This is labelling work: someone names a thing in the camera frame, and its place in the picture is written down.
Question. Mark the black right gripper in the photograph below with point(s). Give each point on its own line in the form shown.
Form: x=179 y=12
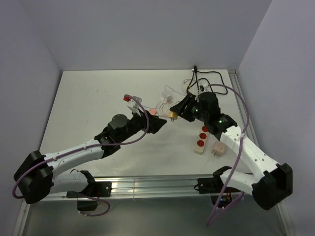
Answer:
x=180 y=108

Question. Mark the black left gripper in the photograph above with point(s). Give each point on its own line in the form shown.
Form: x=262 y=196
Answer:
x=154 y=124

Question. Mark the yellow charger plug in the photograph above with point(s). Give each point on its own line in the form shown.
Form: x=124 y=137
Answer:
x=173 y=116

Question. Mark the white charger plug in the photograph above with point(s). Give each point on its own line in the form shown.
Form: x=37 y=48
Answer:
x=167 y=97

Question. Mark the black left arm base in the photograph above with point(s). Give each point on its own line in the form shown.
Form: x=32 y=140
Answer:
x=90 y=197

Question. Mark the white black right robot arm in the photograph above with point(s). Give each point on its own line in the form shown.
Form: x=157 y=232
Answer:
x=269 y=183

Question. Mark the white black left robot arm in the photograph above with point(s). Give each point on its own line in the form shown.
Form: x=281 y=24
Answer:
x=42 y=174

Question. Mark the beige red power strip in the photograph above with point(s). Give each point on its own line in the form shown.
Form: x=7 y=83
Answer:
x=201 y=140

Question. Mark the pink cube socket adapter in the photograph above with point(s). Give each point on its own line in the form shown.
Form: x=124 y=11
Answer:
x=218 y=149

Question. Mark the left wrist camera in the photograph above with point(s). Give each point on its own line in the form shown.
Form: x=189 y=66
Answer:
x=134 y=104

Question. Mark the aluminium front rail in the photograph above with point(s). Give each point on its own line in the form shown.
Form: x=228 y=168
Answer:
x=152 y=186

